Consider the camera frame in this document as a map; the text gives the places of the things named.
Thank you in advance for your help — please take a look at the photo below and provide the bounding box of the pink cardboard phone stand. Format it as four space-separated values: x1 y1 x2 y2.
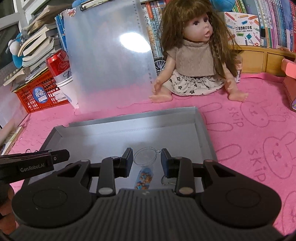
282 58 296 112

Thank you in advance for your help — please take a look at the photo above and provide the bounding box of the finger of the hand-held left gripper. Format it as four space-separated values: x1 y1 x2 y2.
50 149 70 164

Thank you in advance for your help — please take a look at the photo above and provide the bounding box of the flat book beside towel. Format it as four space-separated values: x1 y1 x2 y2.
0 126 25 156

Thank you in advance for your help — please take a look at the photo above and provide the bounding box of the frosted plastic clipboard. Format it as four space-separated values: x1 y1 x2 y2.
62 0 158 114

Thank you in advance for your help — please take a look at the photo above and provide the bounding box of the row of shelved books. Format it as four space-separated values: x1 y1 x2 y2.
141 0 296 58

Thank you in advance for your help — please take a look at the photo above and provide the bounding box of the small pink-label bottle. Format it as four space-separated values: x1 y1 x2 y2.
235 58 243 83

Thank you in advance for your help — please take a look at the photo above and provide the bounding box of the white paper cup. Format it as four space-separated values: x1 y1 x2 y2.
55 74 78 104

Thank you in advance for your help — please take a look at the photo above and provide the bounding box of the blue plush ball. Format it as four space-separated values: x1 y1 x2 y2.
209 0 235 11

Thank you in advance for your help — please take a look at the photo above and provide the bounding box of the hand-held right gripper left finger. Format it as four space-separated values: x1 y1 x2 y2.
57 148 133 197

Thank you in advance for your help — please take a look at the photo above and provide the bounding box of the long-haired baby doll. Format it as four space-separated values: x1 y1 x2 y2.
149 0 249 103

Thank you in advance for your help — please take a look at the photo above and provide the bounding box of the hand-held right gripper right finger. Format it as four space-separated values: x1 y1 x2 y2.
161 149 238 196

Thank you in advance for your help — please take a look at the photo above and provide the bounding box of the pink rabbit-print towel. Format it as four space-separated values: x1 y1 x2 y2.
0 72 296 234

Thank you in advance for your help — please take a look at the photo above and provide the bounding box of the red drink can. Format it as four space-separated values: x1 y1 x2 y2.
46 50 70 82

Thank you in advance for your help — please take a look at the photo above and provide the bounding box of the blue plush toy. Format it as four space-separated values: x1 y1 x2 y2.
7 32 24 67

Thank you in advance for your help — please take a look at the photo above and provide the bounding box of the red plastic basket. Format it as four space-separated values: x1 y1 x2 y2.
14 69 70 114

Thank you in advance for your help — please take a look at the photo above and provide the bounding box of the wooden drawer unit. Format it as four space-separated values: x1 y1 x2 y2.
228 44 296 77

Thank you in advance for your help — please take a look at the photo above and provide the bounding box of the person's left hand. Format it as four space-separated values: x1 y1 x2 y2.
0 185 15 235

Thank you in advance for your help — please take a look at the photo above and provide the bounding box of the pencil-print label printer box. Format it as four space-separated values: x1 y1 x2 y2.
224 11 261 47

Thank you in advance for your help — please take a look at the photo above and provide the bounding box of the stack of worn books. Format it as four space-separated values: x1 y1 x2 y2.
3 5 67 86

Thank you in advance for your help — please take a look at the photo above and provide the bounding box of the silver cardboard box tray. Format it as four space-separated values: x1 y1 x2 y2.
28 106 218 189

